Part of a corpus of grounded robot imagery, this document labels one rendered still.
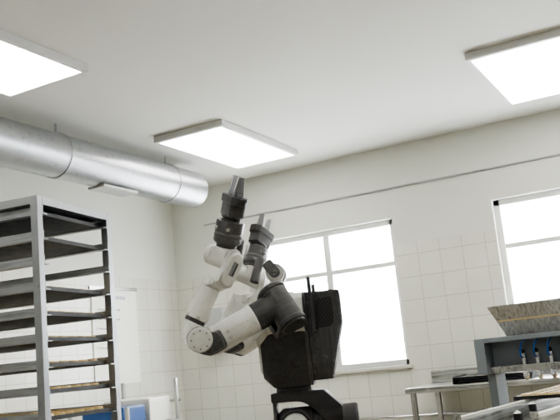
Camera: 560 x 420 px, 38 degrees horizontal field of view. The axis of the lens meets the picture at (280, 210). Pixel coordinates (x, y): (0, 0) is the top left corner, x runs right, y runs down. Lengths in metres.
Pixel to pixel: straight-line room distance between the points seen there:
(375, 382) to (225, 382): 1.57
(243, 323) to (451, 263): 4.72
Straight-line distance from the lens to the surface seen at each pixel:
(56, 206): 3.04
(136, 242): 7.92
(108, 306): 3.27
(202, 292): 2.48
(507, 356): 3.88
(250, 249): 3.08
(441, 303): 7.08
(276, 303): 2.50
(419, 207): 7.20
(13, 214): 3.04
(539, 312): 3.78
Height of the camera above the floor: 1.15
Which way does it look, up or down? 11 degrees up
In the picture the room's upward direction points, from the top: 6 degrees counter-clockwise
